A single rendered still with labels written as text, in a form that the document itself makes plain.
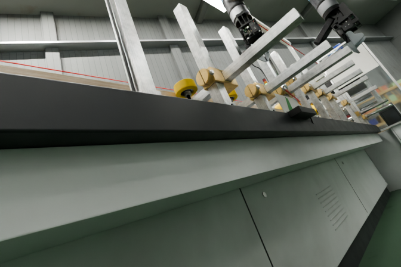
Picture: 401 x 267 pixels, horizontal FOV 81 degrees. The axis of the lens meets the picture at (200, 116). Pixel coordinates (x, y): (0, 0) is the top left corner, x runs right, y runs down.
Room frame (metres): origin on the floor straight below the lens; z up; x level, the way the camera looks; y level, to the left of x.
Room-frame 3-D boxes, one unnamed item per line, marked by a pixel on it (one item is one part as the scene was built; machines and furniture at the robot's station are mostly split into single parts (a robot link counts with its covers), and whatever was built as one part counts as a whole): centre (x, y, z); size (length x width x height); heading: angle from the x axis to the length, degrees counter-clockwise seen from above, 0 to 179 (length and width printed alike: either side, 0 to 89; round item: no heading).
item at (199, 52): (0.61, -0.07, 0.89); 0.04 x 0.04 x 0.48; 52
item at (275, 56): (1.20, -0.54, 0.93); 0.04 x 0.04 x 0.48; 52
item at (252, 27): (0.75, -0.30, 1.05); 0.09 x 0.08 x 0.12; 162
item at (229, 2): (0.76, -0.31, 1.21); 0.09 x 0.08 x 0.11; 27
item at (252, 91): (0.82, -0.24, 0.81); 0.14 x 0.06 x 0.05; 142
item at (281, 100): (0.96, -0.38, 0.75); 0.26 x 0.01 x 0.10; 142
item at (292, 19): (0.60, -0.14, 0.81); 0.44 x 0.03 x 0.04; 52
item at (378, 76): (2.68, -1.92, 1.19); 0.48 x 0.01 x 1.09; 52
